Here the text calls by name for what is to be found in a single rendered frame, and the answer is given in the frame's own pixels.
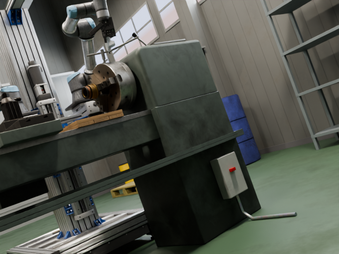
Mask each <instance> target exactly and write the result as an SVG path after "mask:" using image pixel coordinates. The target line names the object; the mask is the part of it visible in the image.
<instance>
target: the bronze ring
mask: <svg viewBox="0 0 339 254"><path fill-rule="evenodd" d="M100 93H101V92H99V91H98V88H97V86H96V85H95V84H90V85H87V86H85V87H83V88H82V96H83V97H84V98H85V99H96V98H97V97H98V96H99V95H100Z"/></svg>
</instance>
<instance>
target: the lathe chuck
mask: <svg viewBox="0 0 339 254"><path fill-rule="evenodd" d="M92 73H93V74H94V75H95V76H96V77H97V78H98V79H99V80H100V81H101V82H104V81H106V80H107V79H108V78H113V77H115V76H117V75H119V76H120V77H121V80H122V82H120V81H119V82H117V83H116V84H115V85H114V86H112V87H111V88H110V89H109V90H105V91H101V93H100V94H109V95H108V96H107V100H108V112H112V111H117V110H121V109H122V111H124V110H126V109H127V108H128V107H129V105H130V103H131V100H132V84H131V80H130V77H129V75H128V73H127V71H126V70H125V68H124V67H123V66H122V65H121V64H119V63H118V62H114V61H113V62H106V63H100V64H98V65H97V66H96V67H95V68H94V69H93V72H92ZM125 95H128V99H127V100H125V99H124V97H125Z"/></svg>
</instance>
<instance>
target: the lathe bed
mask: <svg viewBox="0 0 339 254"><path fill-rule="evenodd" d="M159 138H160V135H159V133H158V130H157V127H156V124H155V121H154V119H153V116H152V112H151V109H150V110H146V111H142V112H138V113H134V114H130V115H126V116H122V117H118V118H115V119H111V120H107V121H103V122H99V123H95V124H92V125H88V126H84V127H81V128H77V129H73V130H70V131H66V132H62V133H58V134H54V135H50V136H47V137H43V138H39V139H35V140H31V141H27V142H23V143H19V144H16V145H12V146H8V147H4V148H0V193H3V192H6V191H9V190H12V189H15V188H18V187H21V186H24V185H26V184H29V183H32V182H35V181H38V180H41V179H44V178H47V177H50V176H53V175H56V174H59V173H62V172H65V171H68V170H71V169H74V168H77V167H80V166H83V165H86V164H89V163H92V162H95V161H98V160H101V159H104V158H107V157H110V156H113V155H116V154H119V153H122V152H125V151H128V150H131V149H134V148H136V147H139V146H142V145H144V144H147V143H149V142H152V141H154V140H157V139H159Z"/></svg>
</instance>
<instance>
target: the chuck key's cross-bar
mask: <svg viewBox="0 0 339 254"><path fill-rule="evenodd" d="M136 39H138V37H135V38H133V39H131V40H129V41H127V42H125V43H123V44H121V45H119V46H117V47H115V48H113V49H111V50H110V51H109V52H112V51H114V50H116V49H118V48H120V47H122V46H124V45H126V44H128V43H130V42H132V41H134V40H136ZM104 53H108V51H104ZM99 54H101V52H99V53H94V54H89V55H86V56H87V57H89V56H94V55H99Z"/></svg>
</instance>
